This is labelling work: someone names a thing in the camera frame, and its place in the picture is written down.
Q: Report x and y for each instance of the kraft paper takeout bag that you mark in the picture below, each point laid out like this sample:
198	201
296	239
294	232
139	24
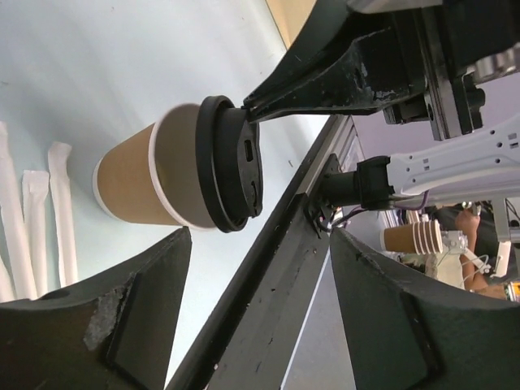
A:
289	17

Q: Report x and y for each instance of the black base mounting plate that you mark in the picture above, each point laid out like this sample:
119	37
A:
249	338

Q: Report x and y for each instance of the black coffee cup lid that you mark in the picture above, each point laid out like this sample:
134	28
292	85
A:
229	164

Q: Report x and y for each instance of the brown paper coffee cup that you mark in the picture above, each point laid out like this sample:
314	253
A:
151	178

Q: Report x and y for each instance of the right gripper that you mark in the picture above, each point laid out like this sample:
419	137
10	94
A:
344	62

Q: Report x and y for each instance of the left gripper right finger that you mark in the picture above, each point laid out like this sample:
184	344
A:
405	330

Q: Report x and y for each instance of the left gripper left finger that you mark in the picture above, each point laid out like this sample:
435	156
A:
114	330

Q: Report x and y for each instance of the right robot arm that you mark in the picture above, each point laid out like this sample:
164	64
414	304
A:
380	181

